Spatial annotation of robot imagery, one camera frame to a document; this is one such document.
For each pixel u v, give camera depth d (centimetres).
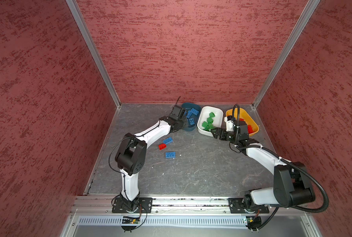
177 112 73
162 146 95
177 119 73
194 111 114
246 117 107
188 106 114
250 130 103
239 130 68
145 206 74
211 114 113
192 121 108
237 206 74
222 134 79
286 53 89
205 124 106
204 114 113
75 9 71
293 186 43
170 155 92
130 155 50
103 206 76
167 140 97
